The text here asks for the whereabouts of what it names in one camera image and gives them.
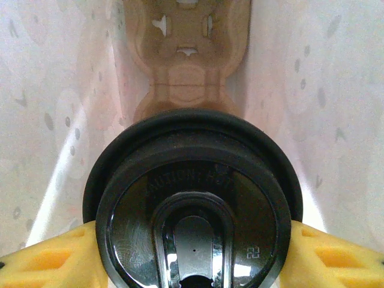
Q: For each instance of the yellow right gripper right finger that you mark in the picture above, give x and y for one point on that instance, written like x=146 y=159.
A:
x=333 y=264

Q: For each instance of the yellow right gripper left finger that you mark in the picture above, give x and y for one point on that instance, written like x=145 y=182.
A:
x=48 y=264

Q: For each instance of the black plastic cup lid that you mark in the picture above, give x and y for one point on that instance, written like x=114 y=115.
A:
x=192 y=180

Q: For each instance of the cartoon animal print gift bag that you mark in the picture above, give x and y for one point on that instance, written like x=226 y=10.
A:
x=45 y=90

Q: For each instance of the brown pulp cup carrier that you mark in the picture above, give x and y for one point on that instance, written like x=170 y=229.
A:
x=186 y=81

